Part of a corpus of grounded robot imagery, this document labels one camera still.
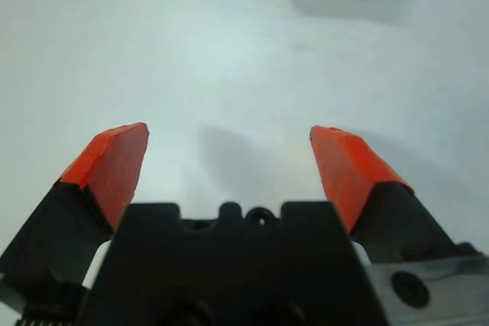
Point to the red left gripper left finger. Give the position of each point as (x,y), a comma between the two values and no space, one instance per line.
(111,173)

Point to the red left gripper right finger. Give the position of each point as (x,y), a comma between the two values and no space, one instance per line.
(351,173)

